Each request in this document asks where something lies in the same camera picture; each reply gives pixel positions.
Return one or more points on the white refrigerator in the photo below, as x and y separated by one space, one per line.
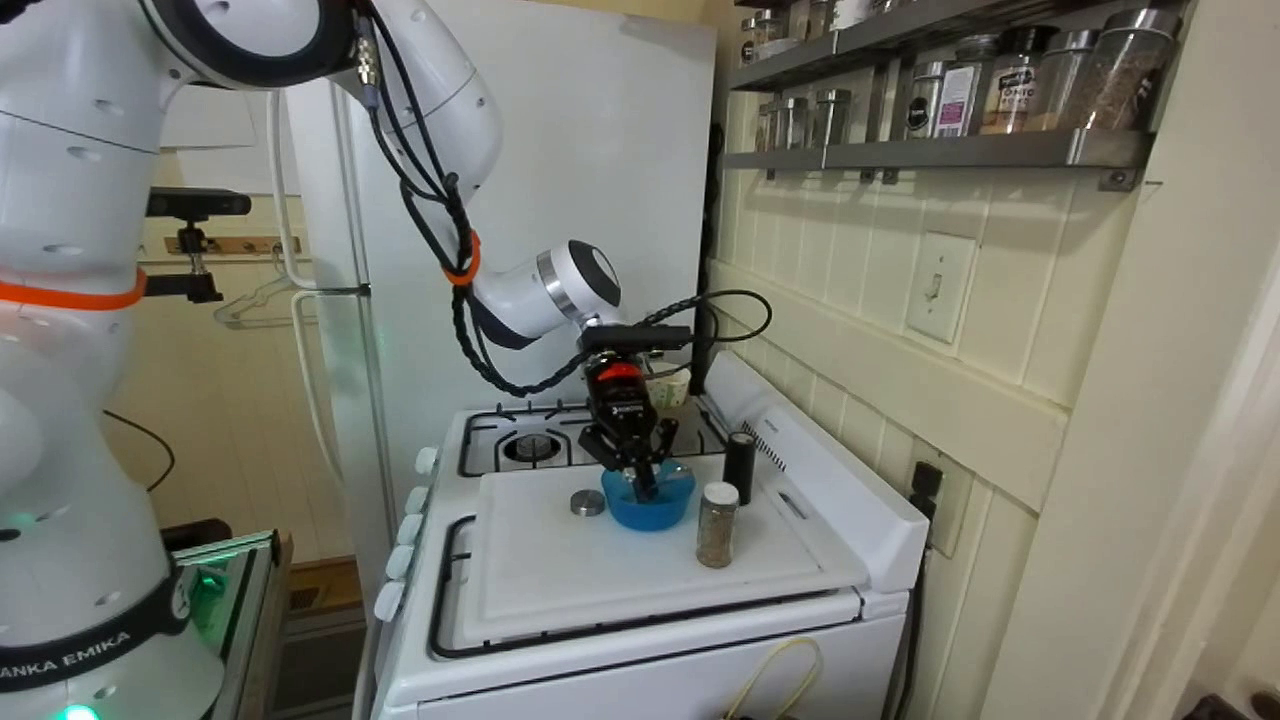
601 144

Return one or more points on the round stove burner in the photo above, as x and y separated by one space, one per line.
532 451

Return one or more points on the cream light switch plate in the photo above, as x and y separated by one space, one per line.
941 291

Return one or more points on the metal robot cart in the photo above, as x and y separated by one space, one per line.
244 615

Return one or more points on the white gas stove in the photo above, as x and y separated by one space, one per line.
641 666

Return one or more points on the white stove knob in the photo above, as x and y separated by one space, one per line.
425 461
401 560
416 500
387 603

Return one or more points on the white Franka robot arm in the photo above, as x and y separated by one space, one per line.
66 442

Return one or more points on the blue plastic bowl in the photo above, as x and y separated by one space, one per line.
672 511

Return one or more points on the black burner grate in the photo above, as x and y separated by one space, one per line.
480 446

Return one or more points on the black stereo camera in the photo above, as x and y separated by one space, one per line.
200 202

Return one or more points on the cream patterned cup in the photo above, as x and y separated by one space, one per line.
679 385

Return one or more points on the white-lidded spice jar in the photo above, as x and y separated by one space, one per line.
719 526

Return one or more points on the black cylindrical shaker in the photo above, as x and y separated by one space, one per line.
737 464

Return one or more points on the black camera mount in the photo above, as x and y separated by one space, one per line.
185 282

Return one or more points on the glass spice jar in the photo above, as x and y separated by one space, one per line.
1130 72
794 123
921 103
1030 98
825 117
956 103

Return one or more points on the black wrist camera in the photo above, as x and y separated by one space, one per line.
639 336

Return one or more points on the round metal disc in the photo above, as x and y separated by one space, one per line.
591 500

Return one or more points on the white cutting board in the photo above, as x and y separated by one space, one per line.
624 584

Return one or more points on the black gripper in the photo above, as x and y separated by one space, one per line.
624 393

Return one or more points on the metal spice shelf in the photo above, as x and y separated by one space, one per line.
935 155
854 45

